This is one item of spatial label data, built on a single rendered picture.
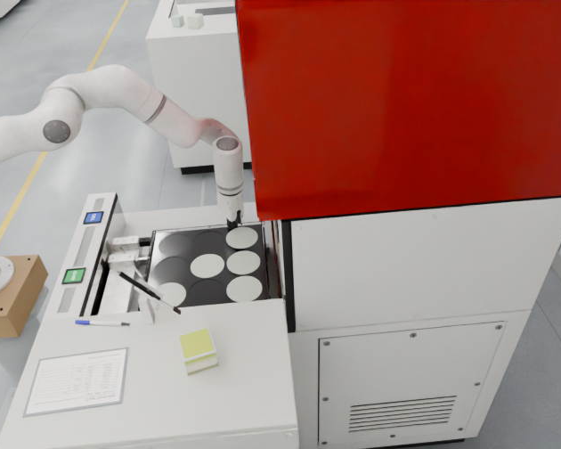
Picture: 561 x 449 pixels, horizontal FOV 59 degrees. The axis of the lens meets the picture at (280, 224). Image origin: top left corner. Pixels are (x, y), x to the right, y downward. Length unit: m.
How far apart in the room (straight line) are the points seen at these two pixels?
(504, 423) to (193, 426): 1.50
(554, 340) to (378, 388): 1.17
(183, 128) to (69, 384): 0.67
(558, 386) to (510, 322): 0.95
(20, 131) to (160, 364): 0.63
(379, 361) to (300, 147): 0.80
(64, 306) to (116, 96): 0.57
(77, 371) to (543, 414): 1.82
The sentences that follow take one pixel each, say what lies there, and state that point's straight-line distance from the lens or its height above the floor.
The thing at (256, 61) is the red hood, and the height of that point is 1.59.
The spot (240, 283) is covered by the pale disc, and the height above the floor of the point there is 0.90.
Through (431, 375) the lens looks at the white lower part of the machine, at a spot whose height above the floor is 0.54.
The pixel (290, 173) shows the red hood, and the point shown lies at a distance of 1.04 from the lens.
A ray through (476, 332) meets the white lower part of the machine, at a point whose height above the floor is 0.74.
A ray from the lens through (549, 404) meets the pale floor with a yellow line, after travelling 2.44.
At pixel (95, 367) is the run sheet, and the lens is 1.26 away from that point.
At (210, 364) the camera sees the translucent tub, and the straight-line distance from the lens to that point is 1.16.
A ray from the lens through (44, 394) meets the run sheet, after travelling 1.27.
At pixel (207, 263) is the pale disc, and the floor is 0.90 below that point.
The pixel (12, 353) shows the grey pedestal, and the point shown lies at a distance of 1.83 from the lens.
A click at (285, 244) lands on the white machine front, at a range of 1.16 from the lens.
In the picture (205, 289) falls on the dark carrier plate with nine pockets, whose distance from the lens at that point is 1.43.
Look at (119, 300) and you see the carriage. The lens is 1.50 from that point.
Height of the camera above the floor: 1.93
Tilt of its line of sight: 40 degrees down
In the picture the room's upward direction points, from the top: 3 degrees counter-clockwise
